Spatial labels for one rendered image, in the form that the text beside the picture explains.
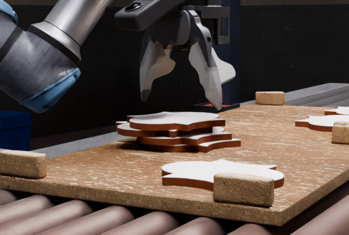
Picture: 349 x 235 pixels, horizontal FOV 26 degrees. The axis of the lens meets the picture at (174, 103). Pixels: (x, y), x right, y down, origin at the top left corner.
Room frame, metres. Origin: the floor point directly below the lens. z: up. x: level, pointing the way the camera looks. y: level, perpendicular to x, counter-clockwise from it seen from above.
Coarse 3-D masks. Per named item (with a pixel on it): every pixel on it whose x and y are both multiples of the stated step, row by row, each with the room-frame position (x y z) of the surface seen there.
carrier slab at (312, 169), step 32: (64, 160) 0.92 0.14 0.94; (96, 160) 0.92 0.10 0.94; (128, 160) 0.92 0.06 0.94; (160, 160) 0.92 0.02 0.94; (192, 160) 0.92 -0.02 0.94; (256, 160) 0.92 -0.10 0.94; (288, 160) 0.92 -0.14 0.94; (320, 160) 0.92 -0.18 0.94; (32, 192) 0.81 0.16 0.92; (64, 192) 0.79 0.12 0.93; (96, 192) 0.77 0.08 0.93; (128, 192) 0.75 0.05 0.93; (160, 192) 0.75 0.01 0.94; (192, 192) 0.75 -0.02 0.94; (288, 192) 0.75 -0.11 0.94; (320, 192) 0.78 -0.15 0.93
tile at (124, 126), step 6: (120, 126) 1.02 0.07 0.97; (126, 126) 1.02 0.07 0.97; (120, 132) 1.00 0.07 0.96; (126, 132) 0.99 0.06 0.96; (132, 132) 0.99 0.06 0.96; (138, 132) 0.99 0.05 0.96; (144, 132) 0.99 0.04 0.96; (150, 132) 0.99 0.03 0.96; (156, 132) 0.99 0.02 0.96; (162, 132) 0.99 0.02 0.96; (168, 132) 0.98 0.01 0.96; (174, 132) 0.98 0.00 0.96; (180, 132) 1.00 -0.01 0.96; (186, 132) 1.01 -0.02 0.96; (192, 132) 1.01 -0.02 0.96; (198, 132) 1.02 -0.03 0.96; (204, 132) 1.02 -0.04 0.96; (210, 132) 1.02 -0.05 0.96
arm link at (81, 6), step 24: (72, 0) 1.44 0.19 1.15; (96, 0) 1.44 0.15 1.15; (48, 24) 1.42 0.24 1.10; (72, 24) 1.42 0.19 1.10; (24, 48) 1.39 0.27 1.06; (48, 48) 1.39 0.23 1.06; (72, 48) 1.42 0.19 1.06; (0, 72) 1.38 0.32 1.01; (24, 72) 1.38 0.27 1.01; (48, 72) 1.39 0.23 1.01; (72, 72) 1.42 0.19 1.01; (24, 96) 1.39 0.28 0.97; (48, 96) 1.39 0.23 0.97
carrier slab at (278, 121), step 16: (224, 112) 1.41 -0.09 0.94; (240, 112) 1.41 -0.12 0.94; (256, 112) 1.41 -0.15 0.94; (272, 112) 1.41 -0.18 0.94; (288, 112) 1.41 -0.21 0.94; (304, 112) 1.41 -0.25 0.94; (320, 112) 1.41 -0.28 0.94; (224, 128) 1.20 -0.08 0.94; (240, 128) 1.20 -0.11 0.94; (256, 128) 1.20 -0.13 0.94; (272, 128) 1.20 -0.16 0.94; (288, 128) 1.20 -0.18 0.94; (304, 128) 1.20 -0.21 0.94
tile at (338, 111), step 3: (339, 108) 1.40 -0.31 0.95; (342, 108) 1.40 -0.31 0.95; (345, 108) 1.40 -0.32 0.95; (348, 108) 1.40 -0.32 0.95; (327, 111) 1.36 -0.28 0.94; (330, 111) 1.36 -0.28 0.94; (333, 111) 1.36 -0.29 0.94; (336, 111) 1.35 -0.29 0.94; (339, 111) 1.35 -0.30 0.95; (342, 111) 1.35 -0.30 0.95; (345, 111) 1.35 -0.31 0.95; (348, 111) 1.35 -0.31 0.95; (327, 114) 1.36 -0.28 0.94; (330, 114) 1.36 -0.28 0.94; (333, 114) 1.36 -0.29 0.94; (336, 114) 1.34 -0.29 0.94; (339, 114) 1.32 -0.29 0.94; (342, 114) 1.32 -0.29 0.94; (345, 114) 1.31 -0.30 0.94; (348, 114) 1.31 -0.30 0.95
